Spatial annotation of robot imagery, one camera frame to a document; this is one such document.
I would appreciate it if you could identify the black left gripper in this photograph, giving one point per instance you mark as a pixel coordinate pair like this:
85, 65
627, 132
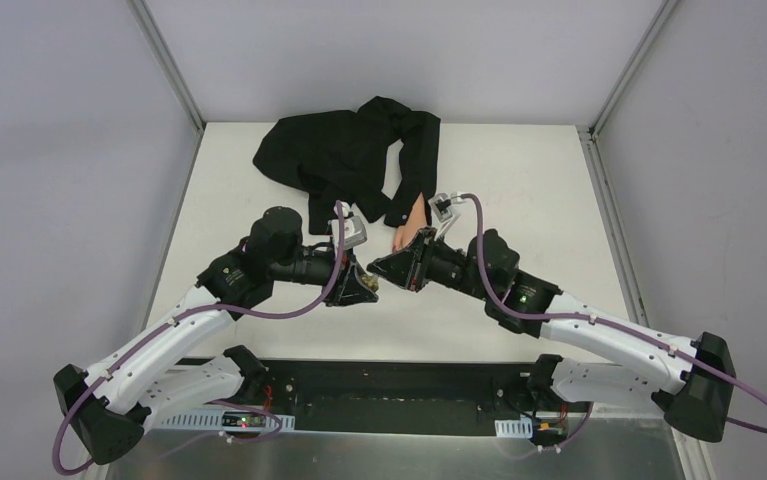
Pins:
336, 281

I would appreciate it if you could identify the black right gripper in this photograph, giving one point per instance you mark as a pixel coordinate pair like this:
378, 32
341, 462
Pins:
416, 263

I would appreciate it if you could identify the yellow nail polish bottle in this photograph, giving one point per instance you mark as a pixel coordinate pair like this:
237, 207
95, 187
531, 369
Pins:
373, 283

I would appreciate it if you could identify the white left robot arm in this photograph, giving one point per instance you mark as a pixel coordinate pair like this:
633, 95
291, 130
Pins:
113, 403

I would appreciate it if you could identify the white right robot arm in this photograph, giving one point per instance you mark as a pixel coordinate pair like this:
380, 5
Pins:
644, 368

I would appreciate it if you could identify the mannequin hand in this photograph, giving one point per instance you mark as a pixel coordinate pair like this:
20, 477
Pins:
415, 221

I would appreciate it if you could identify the black shirt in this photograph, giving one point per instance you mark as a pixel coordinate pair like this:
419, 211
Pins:
382, 158

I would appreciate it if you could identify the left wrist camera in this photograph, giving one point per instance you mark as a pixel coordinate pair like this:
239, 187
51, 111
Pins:
347, 230

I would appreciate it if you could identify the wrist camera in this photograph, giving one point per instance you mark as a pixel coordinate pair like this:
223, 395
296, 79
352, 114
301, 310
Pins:
443, 207
347, 230

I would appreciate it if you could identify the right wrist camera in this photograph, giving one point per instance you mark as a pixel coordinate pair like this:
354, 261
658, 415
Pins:
443, 207

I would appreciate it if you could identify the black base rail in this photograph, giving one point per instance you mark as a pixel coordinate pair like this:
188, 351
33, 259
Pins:
448, 399

